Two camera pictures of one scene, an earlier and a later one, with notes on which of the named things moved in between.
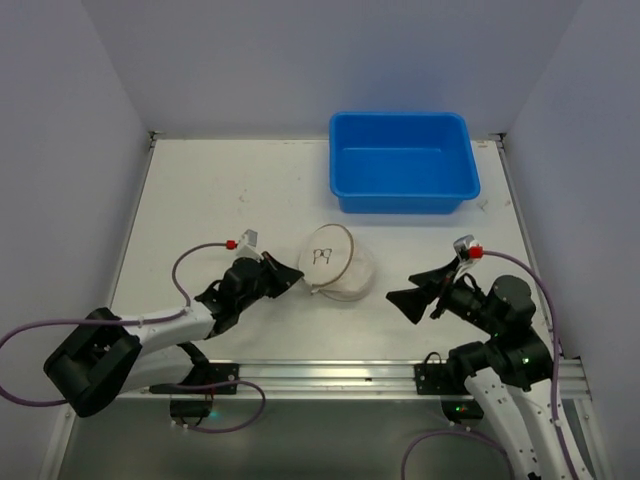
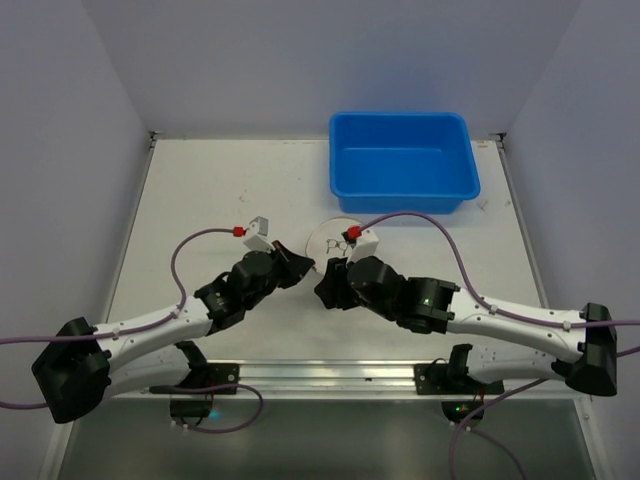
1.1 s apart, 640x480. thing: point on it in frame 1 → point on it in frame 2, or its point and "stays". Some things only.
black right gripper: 442,289 → 336,282
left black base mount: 190,405 stays
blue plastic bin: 401,162 stays
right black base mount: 434,378 stays
